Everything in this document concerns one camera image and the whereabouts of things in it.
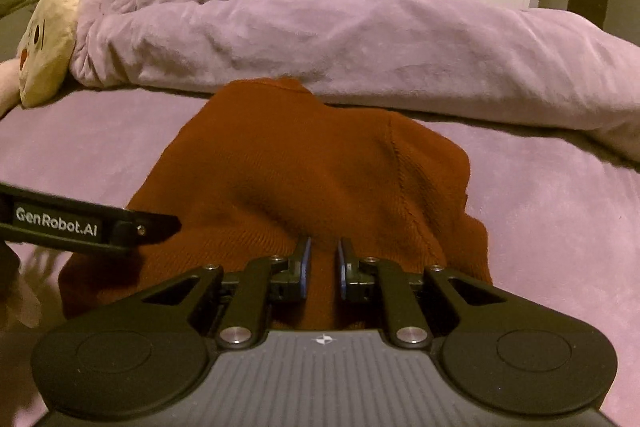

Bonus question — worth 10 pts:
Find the pink plush toy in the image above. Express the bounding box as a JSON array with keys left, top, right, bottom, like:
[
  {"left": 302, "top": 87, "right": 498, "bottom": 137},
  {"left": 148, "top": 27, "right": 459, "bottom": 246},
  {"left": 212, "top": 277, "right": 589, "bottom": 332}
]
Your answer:
[{"left": 0, "top": 57, "right": 26, "bottom": 116}]

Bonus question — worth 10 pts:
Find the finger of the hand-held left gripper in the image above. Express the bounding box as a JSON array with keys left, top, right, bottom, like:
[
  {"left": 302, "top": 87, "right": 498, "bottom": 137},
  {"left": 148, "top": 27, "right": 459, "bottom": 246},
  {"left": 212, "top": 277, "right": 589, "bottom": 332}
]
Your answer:
[{"left": 112, "top": 208, "right": 182, "bottom": 254}]

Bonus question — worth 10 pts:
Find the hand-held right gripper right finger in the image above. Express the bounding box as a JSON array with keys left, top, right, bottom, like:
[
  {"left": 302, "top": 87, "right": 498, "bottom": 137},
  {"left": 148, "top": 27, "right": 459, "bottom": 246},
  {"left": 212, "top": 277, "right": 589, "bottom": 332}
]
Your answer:
[{"left": 336, "top": 236, "right": 507, "bottom": 351}]

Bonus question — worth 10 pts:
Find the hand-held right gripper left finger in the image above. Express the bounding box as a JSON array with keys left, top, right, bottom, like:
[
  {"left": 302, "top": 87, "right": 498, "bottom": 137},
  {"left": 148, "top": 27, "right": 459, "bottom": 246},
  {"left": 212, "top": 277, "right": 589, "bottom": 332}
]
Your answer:
[{"left": 136, "top": 236, "right": 314, "bottom": 351}]

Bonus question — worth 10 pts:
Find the cream face plush pillow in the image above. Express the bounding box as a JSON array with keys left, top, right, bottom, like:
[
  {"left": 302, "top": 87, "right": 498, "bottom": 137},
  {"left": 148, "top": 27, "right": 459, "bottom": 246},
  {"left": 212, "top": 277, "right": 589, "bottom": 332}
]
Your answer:
[{"left": 16, "top": 0, "right": 82, "bottom": 109}]

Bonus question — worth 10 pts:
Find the rust brown knit sweater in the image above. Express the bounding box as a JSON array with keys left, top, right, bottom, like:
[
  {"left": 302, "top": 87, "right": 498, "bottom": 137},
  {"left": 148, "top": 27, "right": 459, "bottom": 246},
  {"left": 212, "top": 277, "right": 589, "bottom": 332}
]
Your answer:
[{"left": 57, "top": 77, "right": 494, "bottom": 333}]

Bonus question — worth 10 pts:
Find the purple fleece duvet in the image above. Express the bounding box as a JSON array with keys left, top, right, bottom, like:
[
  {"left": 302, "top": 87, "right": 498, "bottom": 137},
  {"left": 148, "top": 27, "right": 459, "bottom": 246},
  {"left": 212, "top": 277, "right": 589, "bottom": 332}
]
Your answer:
[{"left": 67, "top": 0, "right": 640, "bottom": 164}]

